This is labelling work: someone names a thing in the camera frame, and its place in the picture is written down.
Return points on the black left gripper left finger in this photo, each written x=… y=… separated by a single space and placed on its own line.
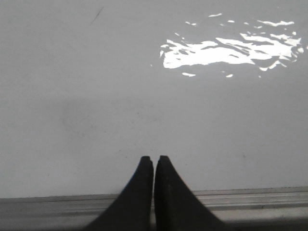
x=130 y=211

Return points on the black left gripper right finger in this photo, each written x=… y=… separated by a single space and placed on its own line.
x=176 y=207

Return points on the white whiteboard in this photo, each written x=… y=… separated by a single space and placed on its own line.
x=87 y=87

